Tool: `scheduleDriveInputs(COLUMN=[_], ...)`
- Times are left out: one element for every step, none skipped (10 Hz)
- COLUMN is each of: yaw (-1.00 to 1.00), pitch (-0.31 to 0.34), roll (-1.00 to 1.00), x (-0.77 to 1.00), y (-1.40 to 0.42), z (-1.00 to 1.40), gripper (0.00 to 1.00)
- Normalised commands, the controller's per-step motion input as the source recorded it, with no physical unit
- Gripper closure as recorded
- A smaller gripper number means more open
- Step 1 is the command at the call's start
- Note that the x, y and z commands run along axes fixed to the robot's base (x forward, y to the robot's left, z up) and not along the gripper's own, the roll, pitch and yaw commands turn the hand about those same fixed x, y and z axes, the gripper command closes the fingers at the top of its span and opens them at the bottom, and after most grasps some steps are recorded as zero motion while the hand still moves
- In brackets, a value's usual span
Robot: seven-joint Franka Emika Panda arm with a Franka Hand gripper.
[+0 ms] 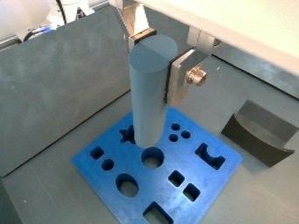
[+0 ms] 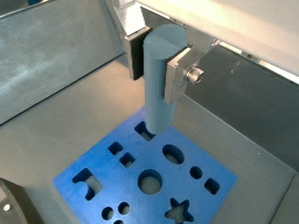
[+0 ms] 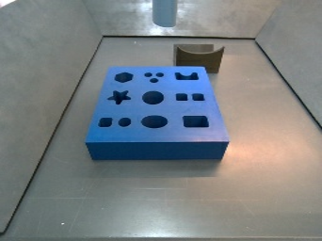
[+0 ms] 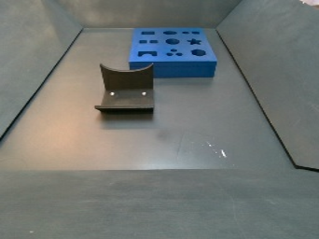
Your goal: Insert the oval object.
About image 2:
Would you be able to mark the grey-blue oval peg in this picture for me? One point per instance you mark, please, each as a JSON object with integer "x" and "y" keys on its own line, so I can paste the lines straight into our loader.
{"x": 162, "y": 44}

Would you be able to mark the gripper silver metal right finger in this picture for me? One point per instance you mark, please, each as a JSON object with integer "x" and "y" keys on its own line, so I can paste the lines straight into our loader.
{"x": 184, "y": 68}

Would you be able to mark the blue shape-sorting board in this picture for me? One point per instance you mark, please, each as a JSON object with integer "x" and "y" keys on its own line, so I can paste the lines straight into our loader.
{"x": 144, "y": 179}

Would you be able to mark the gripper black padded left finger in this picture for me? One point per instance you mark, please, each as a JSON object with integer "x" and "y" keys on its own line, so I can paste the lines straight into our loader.
{"x": 134, "y": 48}

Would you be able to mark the black object at corner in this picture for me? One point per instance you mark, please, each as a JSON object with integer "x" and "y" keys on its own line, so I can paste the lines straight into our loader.
{"x": 17, "y": 207}

